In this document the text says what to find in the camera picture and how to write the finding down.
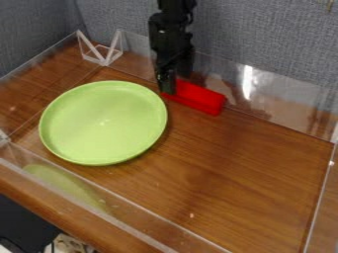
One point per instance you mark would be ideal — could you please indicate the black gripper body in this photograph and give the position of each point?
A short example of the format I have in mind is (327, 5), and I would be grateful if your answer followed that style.
(169, 39)

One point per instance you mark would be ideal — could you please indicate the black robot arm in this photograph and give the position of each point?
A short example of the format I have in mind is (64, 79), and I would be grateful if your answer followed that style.
(176, 7)

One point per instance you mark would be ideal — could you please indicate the clear acrylic corner bracket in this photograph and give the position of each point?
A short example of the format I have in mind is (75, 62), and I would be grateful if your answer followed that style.
(97, 53)

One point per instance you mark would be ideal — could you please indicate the green round plate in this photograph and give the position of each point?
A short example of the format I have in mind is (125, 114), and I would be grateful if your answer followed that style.
(103, 122)

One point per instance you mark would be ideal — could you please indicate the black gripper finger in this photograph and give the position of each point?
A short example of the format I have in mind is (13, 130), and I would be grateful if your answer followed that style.
(165, 80)
(184, 65)

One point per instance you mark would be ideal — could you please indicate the white power strip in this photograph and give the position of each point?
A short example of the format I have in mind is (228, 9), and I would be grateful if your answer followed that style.
(67, 244)

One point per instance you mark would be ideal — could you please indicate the clear acrylic enclosure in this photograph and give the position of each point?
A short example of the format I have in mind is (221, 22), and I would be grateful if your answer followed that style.
(236, 183)

